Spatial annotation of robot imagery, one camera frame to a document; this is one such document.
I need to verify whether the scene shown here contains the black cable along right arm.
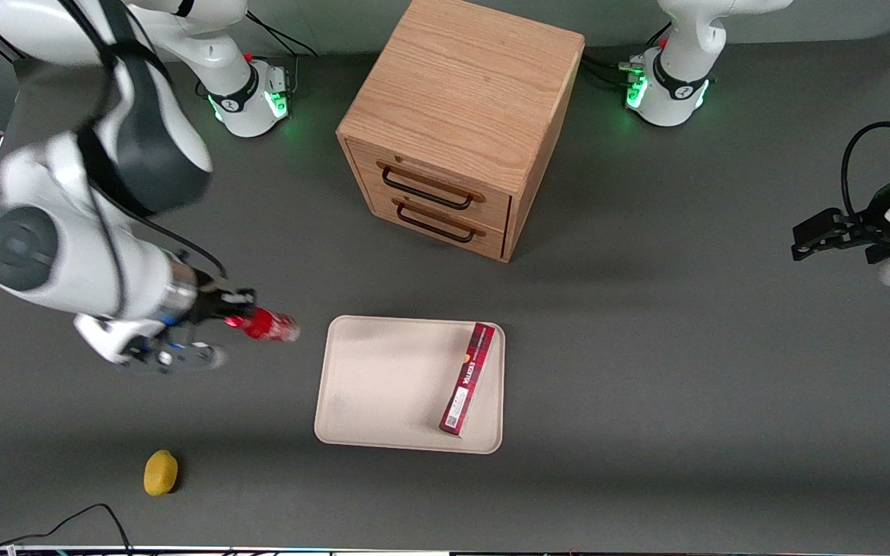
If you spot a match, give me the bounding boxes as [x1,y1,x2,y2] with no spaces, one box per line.
[59,0,229,311]

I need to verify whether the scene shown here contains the black left base cables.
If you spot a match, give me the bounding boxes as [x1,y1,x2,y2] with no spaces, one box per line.
[582,51,647,87]

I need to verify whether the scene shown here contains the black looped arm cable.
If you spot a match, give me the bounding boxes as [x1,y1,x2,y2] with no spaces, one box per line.
[840,121,890,222]

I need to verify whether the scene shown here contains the red rectangular snack box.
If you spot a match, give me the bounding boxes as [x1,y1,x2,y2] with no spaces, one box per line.
[438,322,497,438]

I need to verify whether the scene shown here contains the wooden drawer front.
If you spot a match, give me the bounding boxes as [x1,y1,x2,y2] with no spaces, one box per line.
[346,139,512,231]
[368,189,507,260]

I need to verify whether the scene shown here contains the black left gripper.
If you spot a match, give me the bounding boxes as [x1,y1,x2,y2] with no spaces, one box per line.
[791,171,890,267]

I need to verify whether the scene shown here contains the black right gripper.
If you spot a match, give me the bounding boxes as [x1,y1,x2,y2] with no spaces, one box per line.
[182,280,257,327]

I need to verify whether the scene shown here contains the wooden drawer cabinet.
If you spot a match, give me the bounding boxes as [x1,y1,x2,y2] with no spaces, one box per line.
[336,0,586,264]

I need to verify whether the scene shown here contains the red coke bottle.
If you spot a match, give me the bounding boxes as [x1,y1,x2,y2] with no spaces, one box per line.
[225,307,301,344]

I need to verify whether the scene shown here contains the beige plastic tray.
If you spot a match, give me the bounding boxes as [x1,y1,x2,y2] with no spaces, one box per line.
[314,314,506,455]

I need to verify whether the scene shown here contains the yellow lemon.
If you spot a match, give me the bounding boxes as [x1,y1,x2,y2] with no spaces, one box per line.
[143,449,180,497]

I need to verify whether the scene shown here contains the black metal drawer handle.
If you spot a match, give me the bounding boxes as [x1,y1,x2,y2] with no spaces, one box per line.
[381,165,476,212]
[396,200,477,245]

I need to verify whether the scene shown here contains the black right base cable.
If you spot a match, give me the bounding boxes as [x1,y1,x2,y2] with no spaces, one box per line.
[244,14,319,59]

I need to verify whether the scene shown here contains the thin black table cable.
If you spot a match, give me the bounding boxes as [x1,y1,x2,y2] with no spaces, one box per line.
[0,503,134,556]

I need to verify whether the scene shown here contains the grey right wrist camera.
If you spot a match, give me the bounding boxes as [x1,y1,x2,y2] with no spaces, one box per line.
[124,338,227,376]

